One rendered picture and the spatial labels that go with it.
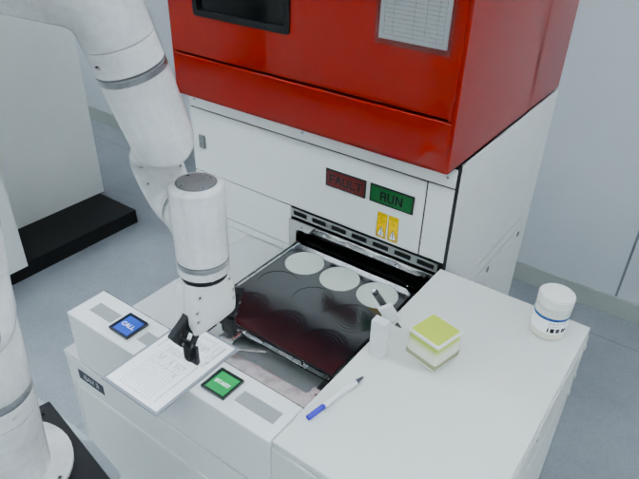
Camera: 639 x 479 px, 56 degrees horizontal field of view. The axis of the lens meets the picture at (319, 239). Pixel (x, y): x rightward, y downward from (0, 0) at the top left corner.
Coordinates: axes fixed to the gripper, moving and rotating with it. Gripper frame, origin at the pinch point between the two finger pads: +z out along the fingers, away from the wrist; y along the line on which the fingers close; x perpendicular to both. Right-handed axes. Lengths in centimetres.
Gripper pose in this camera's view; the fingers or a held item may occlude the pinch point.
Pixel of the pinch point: (211, 342)
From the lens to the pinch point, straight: 108.4
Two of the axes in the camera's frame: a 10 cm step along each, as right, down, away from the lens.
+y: -5.9, 4.2, -6.9
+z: -0.2, 8.4, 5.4
